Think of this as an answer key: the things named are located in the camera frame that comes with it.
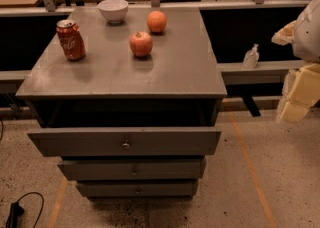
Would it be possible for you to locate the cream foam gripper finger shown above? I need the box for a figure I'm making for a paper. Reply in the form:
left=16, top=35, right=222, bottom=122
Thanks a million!
left=277, top=63, right=320, bottom=123
left=271, top=21, right=296, bottom=46

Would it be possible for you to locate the red apple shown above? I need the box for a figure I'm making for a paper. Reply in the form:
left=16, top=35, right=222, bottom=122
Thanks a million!
left=129, top=31, right=153, bottom=57

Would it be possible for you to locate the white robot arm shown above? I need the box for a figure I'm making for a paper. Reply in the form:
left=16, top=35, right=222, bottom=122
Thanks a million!
left=271, top=0, right=320, bottom=123

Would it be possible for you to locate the clear sanitizer bottle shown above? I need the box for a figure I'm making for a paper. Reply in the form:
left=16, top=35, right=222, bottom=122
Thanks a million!
left=243, top=44, right=259, bottom=69

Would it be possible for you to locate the orange fruit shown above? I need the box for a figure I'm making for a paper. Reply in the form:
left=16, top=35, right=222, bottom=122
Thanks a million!
left=147, top=11, right=167, bottom=33

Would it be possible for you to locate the grey drawer cabinet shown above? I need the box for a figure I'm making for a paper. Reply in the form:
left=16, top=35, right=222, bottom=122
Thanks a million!
left=15, top=6, right=228, bottom=200

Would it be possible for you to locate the white bowl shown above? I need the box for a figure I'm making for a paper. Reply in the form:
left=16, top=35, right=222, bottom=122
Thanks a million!
left=98, top=0, right=129, bottom=23

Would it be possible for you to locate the bottom grey drawer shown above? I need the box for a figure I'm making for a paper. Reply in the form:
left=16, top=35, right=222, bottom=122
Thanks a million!
left=76, top=179, right=198, bottom=198

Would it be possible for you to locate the grey drawer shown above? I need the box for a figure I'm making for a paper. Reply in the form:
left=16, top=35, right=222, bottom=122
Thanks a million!
left=58, top=157, right=206, bottom=181
left=76, top=179, right=198, bottom=198
left=28, top=127, right=221, bottom=157

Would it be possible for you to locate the top grey drawer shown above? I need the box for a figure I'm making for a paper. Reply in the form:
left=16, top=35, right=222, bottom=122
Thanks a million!
left=28, top=127, right=221, bottom=157

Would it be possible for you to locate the red cola can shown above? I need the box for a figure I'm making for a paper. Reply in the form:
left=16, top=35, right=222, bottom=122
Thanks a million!
left=56, top=19, right=86, bottom=61

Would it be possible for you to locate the middle grey drawer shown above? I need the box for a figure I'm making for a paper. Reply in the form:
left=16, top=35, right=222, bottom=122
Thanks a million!
left=58, top=157, right=206, bottom=181

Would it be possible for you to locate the black power plug cable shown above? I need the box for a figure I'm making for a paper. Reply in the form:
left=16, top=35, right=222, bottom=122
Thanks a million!
left=3, top=191, right=45, bottom=228

